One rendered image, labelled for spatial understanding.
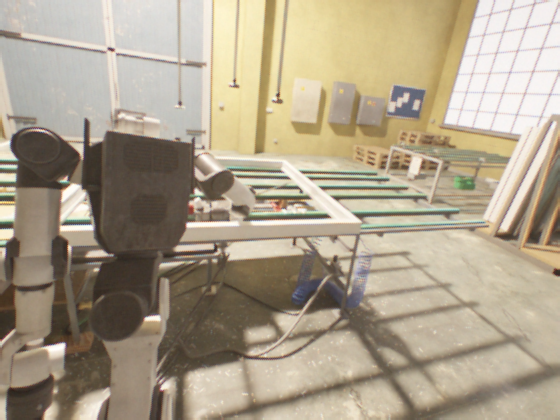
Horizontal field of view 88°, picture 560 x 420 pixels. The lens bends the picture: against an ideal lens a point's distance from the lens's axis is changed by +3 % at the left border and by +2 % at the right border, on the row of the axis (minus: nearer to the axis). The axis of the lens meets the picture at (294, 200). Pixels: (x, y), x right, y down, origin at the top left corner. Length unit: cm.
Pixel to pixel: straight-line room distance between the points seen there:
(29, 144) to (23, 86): 739
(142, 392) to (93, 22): 744
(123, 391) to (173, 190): 57
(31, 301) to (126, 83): 705
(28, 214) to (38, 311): 24
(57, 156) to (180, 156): 27
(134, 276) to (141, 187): 23
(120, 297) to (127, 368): 30
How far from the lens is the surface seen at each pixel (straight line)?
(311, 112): 828
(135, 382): 106
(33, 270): 96
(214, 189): 99
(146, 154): 82
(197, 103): 774
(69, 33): 803
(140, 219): 83
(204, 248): 188
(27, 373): 106
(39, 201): 93
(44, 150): 90
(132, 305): 80
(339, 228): 156
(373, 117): 924
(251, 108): 756
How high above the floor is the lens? 152
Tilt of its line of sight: 19 degrees down
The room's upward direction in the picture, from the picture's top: 7 degrees clockwise
